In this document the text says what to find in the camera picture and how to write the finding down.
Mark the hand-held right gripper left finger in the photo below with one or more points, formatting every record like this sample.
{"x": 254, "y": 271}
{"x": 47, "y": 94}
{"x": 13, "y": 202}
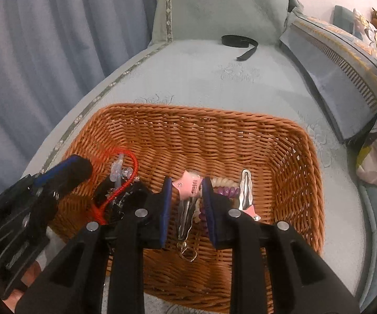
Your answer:
{"x": 166, "y": 216}

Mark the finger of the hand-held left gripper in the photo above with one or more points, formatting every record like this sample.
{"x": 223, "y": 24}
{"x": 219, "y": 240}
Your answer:
{"x": 105, "y": 196}
{"x": 57, "y": 171}

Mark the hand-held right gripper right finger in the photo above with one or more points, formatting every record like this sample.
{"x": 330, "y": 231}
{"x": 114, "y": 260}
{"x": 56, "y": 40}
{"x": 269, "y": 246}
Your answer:
{"x": 208, "y": 216}

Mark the pink star hair clip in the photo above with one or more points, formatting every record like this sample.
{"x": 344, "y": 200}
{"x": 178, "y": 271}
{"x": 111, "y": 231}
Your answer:
{"x": 185, "y": 209}
{"x": 245, "y": 189}

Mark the brown wicker basket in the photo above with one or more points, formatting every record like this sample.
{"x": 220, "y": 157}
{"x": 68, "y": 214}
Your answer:
{"x": 208, "y": 137}

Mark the person's left hand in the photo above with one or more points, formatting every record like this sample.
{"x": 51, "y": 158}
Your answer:
{"x": 31, "y": 276}

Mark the blue curtain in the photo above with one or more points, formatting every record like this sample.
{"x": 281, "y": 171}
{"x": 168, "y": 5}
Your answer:
{"x": 44, "y": 39}

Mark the striped blue patterned cushion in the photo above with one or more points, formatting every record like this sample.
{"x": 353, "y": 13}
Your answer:
{"x": 335, "y": 72}

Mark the small teal cushion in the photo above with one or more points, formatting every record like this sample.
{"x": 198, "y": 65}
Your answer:
{"x": 344, "y": 18}

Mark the small floral pillow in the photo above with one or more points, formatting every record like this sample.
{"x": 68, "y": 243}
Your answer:
{"x": 376, "y": 44}

